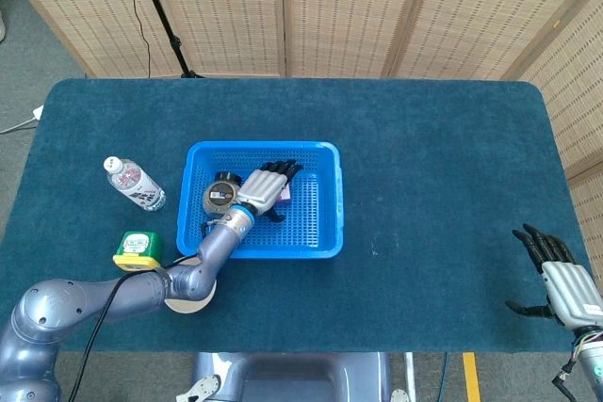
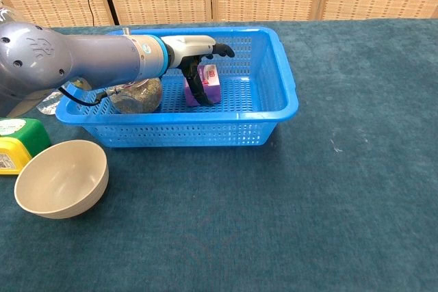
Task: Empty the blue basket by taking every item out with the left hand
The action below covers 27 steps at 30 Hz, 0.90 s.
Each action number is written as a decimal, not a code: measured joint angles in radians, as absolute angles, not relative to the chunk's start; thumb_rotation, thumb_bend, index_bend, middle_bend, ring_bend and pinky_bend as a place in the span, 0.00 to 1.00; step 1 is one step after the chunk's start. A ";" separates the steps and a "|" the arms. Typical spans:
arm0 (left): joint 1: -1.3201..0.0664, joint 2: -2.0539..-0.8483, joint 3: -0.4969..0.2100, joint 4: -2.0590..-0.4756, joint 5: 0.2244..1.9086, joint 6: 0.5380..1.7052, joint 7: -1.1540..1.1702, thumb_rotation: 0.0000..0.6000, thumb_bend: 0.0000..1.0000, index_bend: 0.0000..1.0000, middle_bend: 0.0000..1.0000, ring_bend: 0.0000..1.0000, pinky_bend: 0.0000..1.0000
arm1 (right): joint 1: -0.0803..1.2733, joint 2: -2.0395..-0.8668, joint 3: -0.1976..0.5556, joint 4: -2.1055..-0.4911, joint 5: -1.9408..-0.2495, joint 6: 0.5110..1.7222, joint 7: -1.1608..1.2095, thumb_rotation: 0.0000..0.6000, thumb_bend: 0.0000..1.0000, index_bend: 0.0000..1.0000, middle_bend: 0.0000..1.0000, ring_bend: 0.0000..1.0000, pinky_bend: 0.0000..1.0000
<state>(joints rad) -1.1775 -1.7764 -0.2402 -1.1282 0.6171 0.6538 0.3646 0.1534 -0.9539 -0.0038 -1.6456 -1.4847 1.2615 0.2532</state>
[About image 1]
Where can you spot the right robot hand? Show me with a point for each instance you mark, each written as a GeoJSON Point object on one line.
{"type": "Point", "coordinates": [575, 294]}

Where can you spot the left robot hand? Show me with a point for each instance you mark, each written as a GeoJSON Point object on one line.
{"type": "Point", "coordinates": [261, 188]}

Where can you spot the small purple box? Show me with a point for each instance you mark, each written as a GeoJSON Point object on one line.
{"type": "Point", "coordinates": [284, 196]}

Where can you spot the clear plastic water bottle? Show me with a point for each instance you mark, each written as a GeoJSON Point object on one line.
{"type": "Point", "coordinates": [136, 183]}

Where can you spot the green container with yellow lid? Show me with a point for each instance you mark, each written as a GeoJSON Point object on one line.
{"type": "Point", "coordinates": [136, 244]}

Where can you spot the beige bowl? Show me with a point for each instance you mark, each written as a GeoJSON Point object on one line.
{"type": "Point", "coordinates": [186, 307]}

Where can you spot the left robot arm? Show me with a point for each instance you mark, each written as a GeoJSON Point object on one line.
{"type": "Point", "coordinates": [56, 312]}

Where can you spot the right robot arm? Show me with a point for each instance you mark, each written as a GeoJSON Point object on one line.
{"type": "Point", "coordinates": [593, 364]}

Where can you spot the blue plastic basket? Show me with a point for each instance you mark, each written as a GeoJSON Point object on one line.
{"type": "Point", "coordinates": [325, 176]}

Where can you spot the yellow floor tape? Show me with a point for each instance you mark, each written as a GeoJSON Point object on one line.
{"type": "Point", "coordinates": [471, 376]}

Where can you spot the teal table cloth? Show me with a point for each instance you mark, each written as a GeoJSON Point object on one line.
{"type": "Point", "coordinates": [424, 185]}

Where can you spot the white floor strip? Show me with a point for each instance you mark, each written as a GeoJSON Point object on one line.
{"type": "Point", "coordinates": [411, 374]}

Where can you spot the bamboo folding screen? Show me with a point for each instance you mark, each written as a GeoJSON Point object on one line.
{"type": "Point", "coordinates": [339, 11]}
{"type": "Point", "coordinates": [579, 91]}

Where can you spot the grey-blue robot torso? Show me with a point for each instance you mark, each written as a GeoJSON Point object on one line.
{"type": "Point", "coordinates": [292, 378]}

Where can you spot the black tripod stand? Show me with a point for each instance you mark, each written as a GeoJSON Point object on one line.
{"type": "Point", "coordinates": [162, 20]}

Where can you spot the white power adapter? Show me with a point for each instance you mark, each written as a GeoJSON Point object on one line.
{"type": "Point", "coordinates": [37, 112]}

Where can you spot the white shoe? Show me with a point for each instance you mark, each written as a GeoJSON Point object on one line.
{"type": "Point", "coordinates": [2, 25]}

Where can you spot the white metal bracket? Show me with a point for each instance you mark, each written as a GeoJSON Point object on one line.
{"type": "Point", "coordinates": [202, 385]}
{"type": "Point", "coordinates": [399, 396]}

